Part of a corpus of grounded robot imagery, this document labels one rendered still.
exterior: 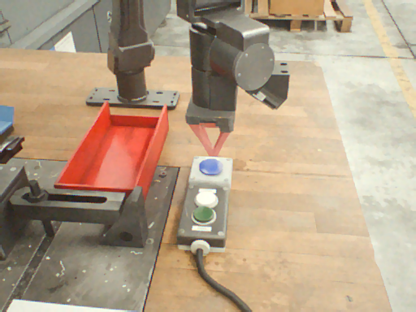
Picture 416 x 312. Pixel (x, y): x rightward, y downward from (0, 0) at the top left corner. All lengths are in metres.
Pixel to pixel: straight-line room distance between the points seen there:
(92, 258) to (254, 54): 0.35
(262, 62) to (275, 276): 0.27
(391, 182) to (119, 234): 1.82
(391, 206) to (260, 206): 1.50
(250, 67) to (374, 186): 1.77
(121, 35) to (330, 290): 0.56
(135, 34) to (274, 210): 0.42
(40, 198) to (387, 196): 1.80
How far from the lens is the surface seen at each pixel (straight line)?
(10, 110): 0.88
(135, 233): 0.57
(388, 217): 2.05
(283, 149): 0.77
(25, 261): 0.63
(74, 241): 0.63
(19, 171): 0.63
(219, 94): 0.55
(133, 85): 0.88
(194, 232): 0.56
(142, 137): 0.79
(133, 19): 0.79
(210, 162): 0.66
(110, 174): 0.72
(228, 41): 0.48
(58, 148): 0.81
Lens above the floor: 1.35
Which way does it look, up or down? 37 degrees down
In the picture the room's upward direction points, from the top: straight up
